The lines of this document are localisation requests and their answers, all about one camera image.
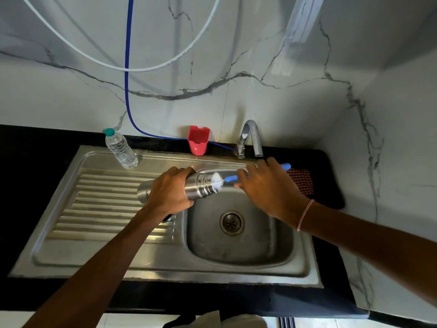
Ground dark woven tray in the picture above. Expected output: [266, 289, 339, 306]
[284, 157, 346, 210]

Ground metal sink drain strainer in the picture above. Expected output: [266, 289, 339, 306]
[219, 210, 245, 236]

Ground red checkered cloth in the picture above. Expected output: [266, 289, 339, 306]
[286, 168, 315, 198]

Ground steel flask bottle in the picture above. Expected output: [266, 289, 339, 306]
[136, 172, 224, 205]

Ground person's right forearm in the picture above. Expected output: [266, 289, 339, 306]
[300, 201, 437, 308]

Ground person's left forearm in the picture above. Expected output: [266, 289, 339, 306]
[22, 210, 164, 328]

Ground dark trousers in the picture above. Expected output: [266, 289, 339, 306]
[172, 314, 197, 328]

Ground stainless steel sink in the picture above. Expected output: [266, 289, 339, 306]
[8, 145, 324, 289]

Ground chrome sink faucet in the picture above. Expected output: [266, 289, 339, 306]
[236, 119, 264, 159]

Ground red plastic brush holder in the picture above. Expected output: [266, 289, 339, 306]
[187, 125, 211, 156]

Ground white hose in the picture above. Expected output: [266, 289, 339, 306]
[20, 0, 223, 72]

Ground person's right hand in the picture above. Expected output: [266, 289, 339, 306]
[234, 157, 314, 232]

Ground person's left hand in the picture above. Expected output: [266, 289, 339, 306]
[140, 166, 197, 225]

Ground blue white bottle brush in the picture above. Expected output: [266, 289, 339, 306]
[211, 163, 292, 194]

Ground red white thread bracelet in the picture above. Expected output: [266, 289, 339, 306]
[296, 199, 315, 232]

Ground blue hose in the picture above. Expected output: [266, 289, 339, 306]
[124, 0, 239, 153]

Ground clear plastic water bottle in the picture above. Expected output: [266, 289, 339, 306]
[103, 128, 139, 170]

